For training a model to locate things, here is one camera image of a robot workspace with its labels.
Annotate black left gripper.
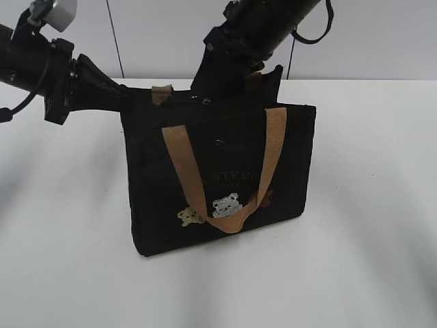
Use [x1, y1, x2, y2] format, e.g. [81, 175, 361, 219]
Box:
[44, 38, 135, 125]

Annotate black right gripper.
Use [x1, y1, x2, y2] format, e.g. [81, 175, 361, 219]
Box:
[191, 26, 265, 99]

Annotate silver zipper pull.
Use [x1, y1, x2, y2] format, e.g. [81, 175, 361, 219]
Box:
[191, 96, 212, 105]

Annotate black tote bag brown handles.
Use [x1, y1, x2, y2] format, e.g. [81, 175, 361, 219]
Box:
[120, 66, 316, 257]

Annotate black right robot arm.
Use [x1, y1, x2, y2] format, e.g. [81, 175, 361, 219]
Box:
[191, 0, 334, 99]

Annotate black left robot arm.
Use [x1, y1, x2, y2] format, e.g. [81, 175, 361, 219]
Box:
[1, 24, 130, 125]

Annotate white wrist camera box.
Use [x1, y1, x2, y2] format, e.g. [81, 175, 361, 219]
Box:
[27, 0, 78, 33]

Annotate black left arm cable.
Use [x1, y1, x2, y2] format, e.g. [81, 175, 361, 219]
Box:
[0, 61, 52, 124]

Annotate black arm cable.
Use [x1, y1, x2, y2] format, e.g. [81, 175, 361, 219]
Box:
[292, 0, 335, 44]
[0, 61, 52, 124]

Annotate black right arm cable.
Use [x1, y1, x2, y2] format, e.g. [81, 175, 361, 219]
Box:
[292, 0, 335, 44]

